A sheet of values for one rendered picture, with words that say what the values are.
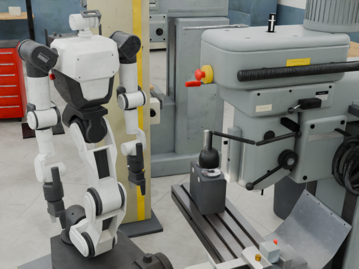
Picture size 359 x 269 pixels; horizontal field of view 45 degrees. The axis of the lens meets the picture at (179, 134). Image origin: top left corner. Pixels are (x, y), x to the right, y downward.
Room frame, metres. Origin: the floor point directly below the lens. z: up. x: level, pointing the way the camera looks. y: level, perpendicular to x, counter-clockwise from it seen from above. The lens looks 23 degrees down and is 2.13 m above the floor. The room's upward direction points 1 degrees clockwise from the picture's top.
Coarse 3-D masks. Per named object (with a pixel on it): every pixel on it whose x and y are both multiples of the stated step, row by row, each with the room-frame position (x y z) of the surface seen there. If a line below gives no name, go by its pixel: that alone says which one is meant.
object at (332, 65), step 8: (320, 64) 1.38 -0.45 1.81; (328, 64) 1.38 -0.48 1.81; (336, 64) 1.39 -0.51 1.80; (344, 64) 1.40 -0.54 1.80; (352, 64) 1.41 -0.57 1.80; (240, 72) 1.27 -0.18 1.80; (248, 72) 1.28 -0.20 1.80; (256, 72) 1.28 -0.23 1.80; (264, 72) 1.29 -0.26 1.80; (272, 72) 1.30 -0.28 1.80; (280, 72) 1.31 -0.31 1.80; (288, 72) 1.32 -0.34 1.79; (296, 72) 1.33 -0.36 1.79; (304, 72) 1.34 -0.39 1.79; (312, 72) 1.35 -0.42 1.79; (320, 72) 1.36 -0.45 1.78; (328, 72) 1.38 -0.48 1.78; (336, 72) 1.39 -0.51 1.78; (240, 80) 1.27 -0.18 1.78; (248, 80) 1.27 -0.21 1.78
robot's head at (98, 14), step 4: (80, 12) 1.90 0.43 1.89; (84, 12) 1.90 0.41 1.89; (88, 12) 1.92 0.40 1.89; (92, 12) 1.93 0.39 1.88; (96, 12) 1.93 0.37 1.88; (84, 16) 1.88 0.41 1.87; (88, 16) 1.89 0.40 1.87; (92, 16) 1.90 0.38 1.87; (96, 16) 1.91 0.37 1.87; (100, 16) 1.93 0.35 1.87
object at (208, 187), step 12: (192, 168) 1.93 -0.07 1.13; (216, 168) 1.90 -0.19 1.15; (192, 180) 1.93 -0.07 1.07; (204, 180) 1.77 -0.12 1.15; (216, 180) 1.79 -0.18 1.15; (192, 192) 1.92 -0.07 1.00; (204, 192) 1.77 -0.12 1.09; (216, 192) 1.79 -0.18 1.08; (204, 204) 1.77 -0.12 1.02; (216, 204) 1.79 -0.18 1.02
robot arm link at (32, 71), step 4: (24, 44) 1.82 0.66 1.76; (28, 44) 1.80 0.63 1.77; (32, 44) 1.78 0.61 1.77; (20, 48) 1.83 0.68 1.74; (24, 48) 1.80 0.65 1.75; (28, 48) 1.77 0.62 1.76; (20, 52) 1.82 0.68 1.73; (24, 52) 1.78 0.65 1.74; (28, 52) 1.75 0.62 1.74; (24, 56) 1.79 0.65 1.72; (28, 60) 1.76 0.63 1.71; (28, 64) 1.76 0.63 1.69; (28, 68) 1.76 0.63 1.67; (32, 68) 1.76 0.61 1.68; (36, 68) 1.76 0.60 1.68; (28, 72) 1.76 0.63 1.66; (32, 72) 1.76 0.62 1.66; (36, 72) 1.76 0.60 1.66; (40, 72) 1.76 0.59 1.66; (28, 76) 1.76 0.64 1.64; (32, 76) 1.76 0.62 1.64; (36, 76) 1.76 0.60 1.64; (40, 76) 1.76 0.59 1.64; (44, 76) 1.77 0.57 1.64
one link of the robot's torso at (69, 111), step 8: (64, 112) 2.01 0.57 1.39; (72, 112) 1.93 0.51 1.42; (80, 112) 1.86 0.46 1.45; (88, 112) 1.86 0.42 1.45; (96, 112) 1.88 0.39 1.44; (104, 112) 1.91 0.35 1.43; (64, 120) 2.01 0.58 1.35; (72, 120) 1.97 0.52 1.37; (96, 120) 1.88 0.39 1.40; (88, 128) 1.86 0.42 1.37; (96, 128) 1.88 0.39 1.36; (104, 128) 1.90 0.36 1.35; (88, 136) 1.85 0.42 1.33; (96, 136) 1.88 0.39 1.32; (104, 136) 1.90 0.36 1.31
